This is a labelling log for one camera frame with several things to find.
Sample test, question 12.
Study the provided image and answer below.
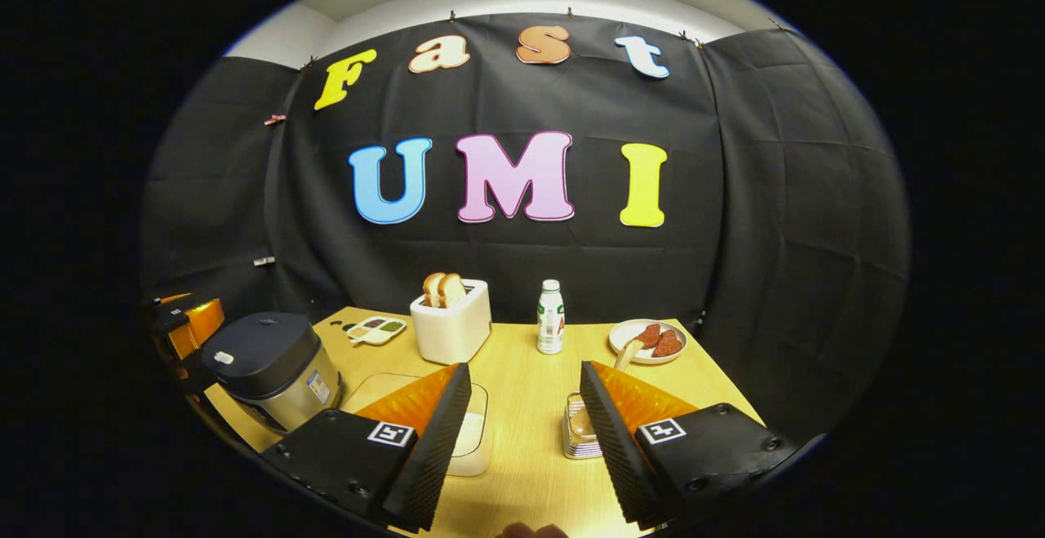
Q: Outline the white toaster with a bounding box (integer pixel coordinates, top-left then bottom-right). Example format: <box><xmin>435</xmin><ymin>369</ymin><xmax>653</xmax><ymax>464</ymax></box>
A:
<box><xmin>410</xmin><ymin>279</ymin><xmax>493</xmax><ymax>366</ymax></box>

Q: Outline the white milk bottle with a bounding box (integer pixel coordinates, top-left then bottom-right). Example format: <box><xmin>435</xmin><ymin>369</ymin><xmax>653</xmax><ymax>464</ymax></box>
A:
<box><xmin>536</xmin><ymin>279</ymin><xmax>566</xmax><ymax>355</ymax></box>

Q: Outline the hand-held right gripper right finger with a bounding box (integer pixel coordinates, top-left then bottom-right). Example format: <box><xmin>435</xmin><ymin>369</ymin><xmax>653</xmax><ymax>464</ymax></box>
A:
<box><xmin>580</xmin><ymin>361</ymin><xmax>797</xmax><ymax>531</ymax></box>

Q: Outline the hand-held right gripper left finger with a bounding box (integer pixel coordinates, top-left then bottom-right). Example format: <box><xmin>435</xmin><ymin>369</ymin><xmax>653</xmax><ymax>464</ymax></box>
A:
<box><xmin>260</xmin><ymin>362</ymin><xmax>473</xmax><ymax>533</ymax></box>

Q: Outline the black backdrop cloth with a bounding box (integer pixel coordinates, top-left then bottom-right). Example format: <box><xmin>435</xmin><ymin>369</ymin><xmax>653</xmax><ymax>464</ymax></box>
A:
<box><xmin>139</xmin><ymin>14</ymin><xmax>911</xmax><ymax>441</ymax></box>

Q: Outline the wooden spoon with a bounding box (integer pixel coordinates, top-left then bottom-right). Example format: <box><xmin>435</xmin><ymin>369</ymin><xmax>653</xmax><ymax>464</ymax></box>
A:
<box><xmin>570</xmin><ymin>340</ymin><xmax>646</xmax><ymax>441</ymax></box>

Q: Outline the white round plate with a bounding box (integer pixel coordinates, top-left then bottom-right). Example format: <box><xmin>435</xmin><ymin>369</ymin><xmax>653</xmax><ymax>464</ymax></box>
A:
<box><xmin>608</xmin><ymin>319</ymin><xmax>688</xmax><ymax>366</ymax></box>

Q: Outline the uncooked white rice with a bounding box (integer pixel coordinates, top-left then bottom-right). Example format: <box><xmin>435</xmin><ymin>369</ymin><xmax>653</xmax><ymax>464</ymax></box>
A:
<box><xmin>453</xmin><ymin>411</ymin><xmax>484</xmax><ymax>457</ymax></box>

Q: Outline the white divided grain dish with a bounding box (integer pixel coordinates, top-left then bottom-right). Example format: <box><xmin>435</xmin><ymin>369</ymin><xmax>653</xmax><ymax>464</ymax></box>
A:
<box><xmin>345</xmin><ymin>316</ymin><xmax>407</xmax><ymax>347</ymax></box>

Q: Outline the black rice cooker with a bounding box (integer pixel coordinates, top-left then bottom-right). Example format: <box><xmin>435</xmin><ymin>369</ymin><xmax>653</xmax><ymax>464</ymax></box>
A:
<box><xmin>200</xmin><ymin>312</ymin><xmax>344</xmax><ymax>434</ymax></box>

